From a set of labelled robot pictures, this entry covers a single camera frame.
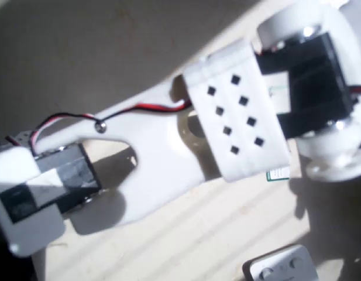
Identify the red black forearm servo cable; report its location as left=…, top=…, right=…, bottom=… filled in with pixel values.
left=29, top=99, right=194, bottom=153

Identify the white perforated base plate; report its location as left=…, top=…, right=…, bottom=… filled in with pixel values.
left=4, top=131, right=33, bottom=147

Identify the white device with round knobs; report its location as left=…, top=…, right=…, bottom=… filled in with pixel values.
left=247, top=244, right=320, bottom=281

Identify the green bordered paper label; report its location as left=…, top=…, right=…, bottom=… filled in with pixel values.
left=266, top=166, right=291, bottom=181

